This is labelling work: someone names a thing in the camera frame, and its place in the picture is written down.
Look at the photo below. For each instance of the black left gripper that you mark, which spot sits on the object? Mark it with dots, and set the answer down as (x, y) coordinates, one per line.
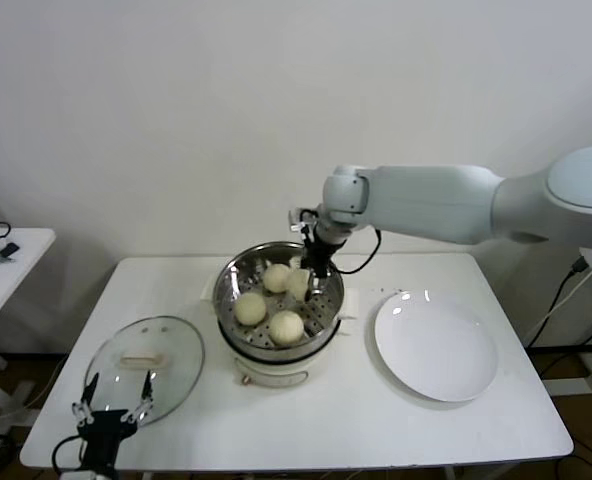
(103, 427)

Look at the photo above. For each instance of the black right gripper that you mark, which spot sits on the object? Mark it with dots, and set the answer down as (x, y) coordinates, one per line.
(318, 255)

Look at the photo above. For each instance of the white steamed baozi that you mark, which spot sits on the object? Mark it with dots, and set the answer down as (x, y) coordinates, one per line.
(286, 327)
(250, 308)
(298, 283)
(276, 277)

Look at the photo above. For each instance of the round glass pot lid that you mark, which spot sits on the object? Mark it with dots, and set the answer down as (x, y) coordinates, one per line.
(176, 350)

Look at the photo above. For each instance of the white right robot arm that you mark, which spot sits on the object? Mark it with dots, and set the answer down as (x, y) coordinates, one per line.
(426, 200)

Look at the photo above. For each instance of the stainless steel steamer basket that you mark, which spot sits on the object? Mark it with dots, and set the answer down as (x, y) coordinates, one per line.
(326, 312)

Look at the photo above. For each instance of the white round plate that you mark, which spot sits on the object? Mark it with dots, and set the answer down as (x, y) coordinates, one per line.
(436, 345)

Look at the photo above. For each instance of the white side table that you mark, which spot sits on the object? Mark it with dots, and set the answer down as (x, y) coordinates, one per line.
(26, 245)

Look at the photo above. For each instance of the small black device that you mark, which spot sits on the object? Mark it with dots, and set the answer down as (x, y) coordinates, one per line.
(10, 248)

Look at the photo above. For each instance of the black power adapter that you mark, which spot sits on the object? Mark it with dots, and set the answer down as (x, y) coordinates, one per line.
(578, 265)

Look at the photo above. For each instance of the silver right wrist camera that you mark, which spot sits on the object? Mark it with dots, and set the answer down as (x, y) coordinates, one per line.
(301, 217)

